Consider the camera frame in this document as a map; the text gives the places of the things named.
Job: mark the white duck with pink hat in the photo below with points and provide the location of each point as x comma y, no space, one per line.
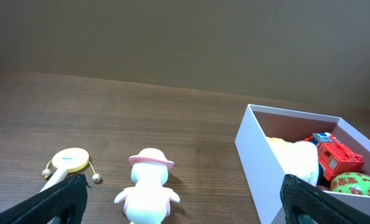
148,201

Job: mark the white box with pink interior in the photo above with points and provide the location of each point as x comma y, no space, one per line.
263,171

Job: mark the yellow rattle drum toy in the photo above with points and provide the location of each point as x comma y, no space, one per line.
65,162

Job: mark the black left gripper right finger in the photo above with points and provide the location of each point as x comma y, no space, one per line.
305,204

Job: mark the white plush duck yellow hat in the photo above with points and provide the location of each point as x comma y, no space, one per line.
297,158

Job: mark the red toy fire truck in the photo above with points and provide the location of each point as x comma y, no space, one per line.
334,156

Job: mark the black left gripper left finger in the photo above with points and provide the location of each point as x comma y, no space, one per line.
64,202

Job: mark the green ball with red numbers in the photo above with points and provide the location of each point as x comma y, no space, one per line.
351,183

